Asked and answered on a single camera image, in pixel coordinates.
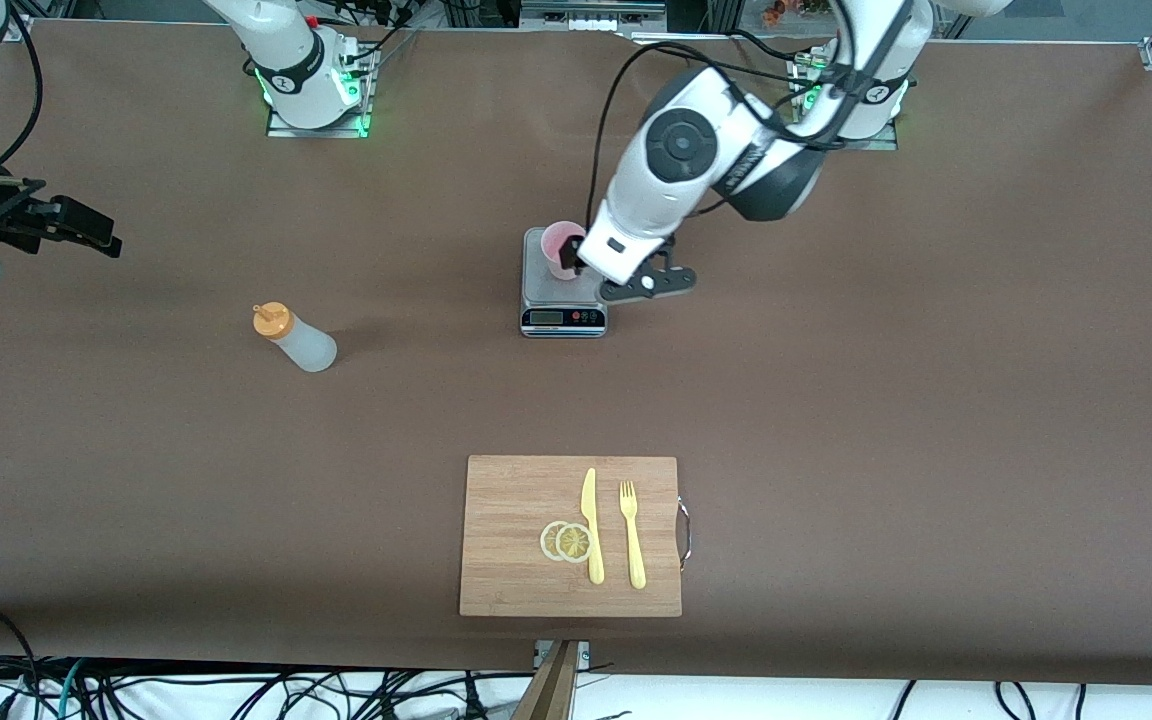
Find teal floor cable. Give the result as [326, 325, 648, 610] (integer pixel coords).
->
[54, 660, 87, 720]

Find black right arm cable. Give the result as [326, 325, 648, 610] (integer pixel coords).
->
[0, 8, 43, 166]

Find silver digital kitchen scale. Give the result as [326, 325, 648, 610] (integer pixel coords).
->
[520, 227, 608, 339]

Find wooden post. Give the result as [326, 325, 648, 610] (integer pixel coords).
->
[511, 640, 582, 720]

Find pink plastic cup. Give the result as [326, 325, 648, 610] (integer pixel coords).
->
[541, 221, 589, 282]

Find translucent sauce bottle orange cap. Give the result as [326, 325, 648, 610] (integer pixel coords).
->
[252, 302, 338, 374]

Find yellow plastic fork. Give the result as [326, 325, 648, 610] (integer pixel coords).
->
[619, 480, 648, 590]

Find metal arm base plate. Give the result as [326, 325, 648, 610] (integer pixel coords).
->
[794, 50, 899, 151]
[266, 45, 378, 139]

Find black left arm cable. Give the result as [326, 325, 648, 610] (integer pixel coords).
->
[588, 0, 922, 236]

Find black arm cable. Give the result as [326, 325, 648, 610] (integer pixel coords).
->
[588, 0, 922, 236]
[0, 8, 43, 166]

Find grey power strip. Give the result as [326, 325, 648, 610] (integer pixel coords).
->
[519, 0, 669, 33]

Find black cable on table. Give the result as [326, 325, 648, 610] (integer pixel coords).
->
[626, 28, 827, 87]

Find wooden cutting board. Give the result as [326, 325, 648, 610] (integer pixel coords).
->
[459, 455, 683, 618]

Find yellow plastic knife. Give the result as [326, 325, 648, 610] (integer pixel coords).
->
[581, 467, 606, 586]

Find small orange red items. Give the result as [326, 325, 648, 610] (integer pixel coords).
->
[761, 0, 834, 26]

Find brown table cover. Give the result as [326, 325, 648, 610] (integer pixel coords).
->
[0, 18, 1152, 687]

